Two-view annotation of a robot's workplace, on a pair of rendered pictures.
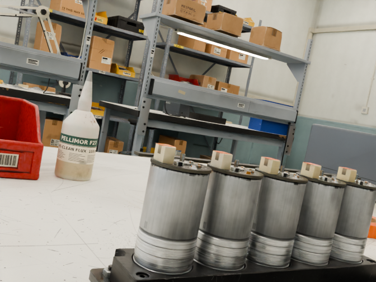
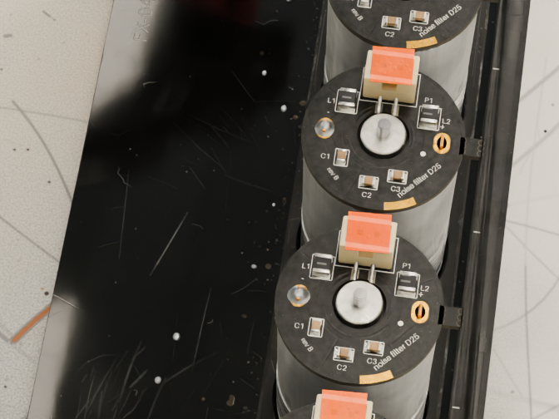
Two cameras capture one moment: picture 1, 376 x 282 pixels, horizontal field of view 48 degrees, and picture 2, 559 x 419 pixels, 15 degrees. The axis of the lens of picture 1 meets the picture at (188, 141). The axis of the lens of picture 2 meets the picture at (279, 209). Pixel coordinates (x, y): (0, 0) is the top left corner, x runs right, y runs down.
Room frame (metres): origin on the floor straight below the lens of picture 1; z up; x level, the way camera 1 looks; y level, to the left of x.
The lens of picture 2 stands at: (0.28, -0.17, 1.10)
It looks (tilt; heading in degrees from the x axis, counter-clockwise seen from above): 65 degrees down; 131
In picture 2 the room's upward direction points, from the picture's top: straight up
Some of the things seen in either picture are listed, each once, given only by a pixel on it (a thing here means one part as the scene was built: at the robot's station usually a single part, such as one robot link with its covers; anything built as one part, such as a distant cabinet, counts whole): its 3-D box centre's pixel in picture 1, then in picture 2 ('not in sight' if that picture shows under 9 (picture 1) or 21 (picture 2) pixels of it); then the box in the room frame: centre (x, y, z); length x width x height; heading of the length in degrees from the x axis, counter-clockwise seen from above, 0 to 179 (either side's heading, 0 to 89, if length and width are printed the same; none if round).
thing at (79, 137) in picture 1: (81, 124); not in sight; (0.39, 0.10, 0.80); 0.03 x 0.03 x 0.10
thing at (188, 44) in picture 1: (196, 88); not in sight; (5.00, 0.02, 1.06); 1.20 x 0.45 x 2.12; 123
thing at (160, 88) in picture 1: (230, 104); not in sight; (3.00, -0.25, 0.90); 1.30 x 0.06 x 0.12; 123
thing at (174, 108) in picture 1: (176, 109); not in sight; (2.95, 0.12, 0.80); 0.15 x 0.12 x 0.10; 52
